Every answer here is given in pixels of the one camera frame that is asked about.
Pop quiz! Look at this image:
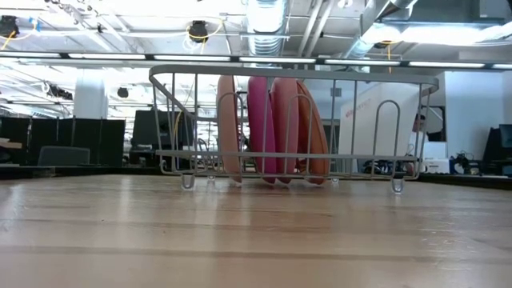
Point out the orange plate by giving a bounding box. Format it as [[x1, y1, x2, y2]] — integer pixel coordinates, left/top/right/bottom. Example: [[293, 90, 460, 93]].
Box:
[[296, 79, 331, 186]]

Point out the black room partition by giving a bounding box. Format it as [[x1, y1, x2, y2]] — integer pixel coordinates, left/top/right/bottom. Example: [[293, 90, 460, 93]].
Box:
[[0, 116, 126, 167]]

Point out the light pink plate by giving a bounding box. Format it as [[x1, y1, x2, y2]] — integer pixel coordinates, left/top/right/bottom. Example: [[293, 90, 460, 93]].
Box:
[[270, 77, 301, 185]]

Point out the magenta plate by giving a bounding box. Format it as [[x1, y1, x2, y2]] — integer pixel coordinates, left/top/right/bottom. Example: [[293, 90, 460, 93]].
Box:
[[246, 75, 278, 184]]

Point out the black ceiling-mounted device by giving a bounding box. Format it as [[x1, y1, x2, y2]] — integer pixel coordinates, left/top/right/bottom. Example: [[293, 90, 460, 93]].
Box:
[[187, 19, 210, 43], [0, 14, 20, 39]]

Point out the grey chair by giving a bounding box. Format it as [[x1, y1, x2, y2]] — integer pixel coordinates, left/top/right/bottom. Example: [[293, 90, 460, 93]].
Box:
[[37, 146, 91, 168]]

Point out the peach plate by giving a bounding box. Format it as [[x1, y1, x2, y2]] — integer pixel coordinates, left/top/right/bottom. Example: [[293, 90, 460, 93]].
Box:
[[216, 74, 243, 183]]

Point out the translucent white cutlery holder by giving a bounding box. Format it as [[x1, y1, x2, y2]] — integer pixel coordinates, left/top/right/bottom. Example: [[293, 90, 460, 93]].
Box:
[[338, 92, 421, 173]]

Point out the dark screen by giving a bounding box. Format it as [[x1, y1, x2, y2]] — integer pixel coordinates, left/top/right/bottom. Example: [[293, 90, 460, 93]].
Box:
[[482, 123, 512, 175]]

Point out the white box device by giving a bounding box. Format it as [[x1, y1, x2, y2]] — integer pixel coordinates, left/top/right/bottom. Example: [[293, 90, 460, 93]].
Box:
[[422, 140, 451, 174]]

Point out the black monitor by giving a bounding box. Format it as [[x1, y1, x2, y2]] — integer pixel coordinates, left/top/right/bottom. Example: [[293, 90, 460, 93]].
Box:
[[131, 110, 196, 148]]

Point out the yellow ceiling cable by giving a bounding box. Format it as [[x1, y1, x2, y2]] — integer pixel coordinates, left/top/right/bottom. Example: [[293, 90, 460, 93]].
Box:
[[0, 30, 38, 51], [186, 19, 224, 41]]

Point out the grey wire dish rack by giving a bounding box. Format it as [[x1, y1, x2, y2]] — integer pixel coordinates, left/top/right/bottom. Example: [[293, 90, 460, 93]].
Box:
[[149, 64, 440, 195]]

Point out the silver ceiling air duct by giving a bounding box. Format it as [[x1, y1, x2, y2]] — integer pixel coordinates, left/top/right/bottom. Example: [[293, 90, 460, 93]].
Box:
[[244, 0, 290, 56]]

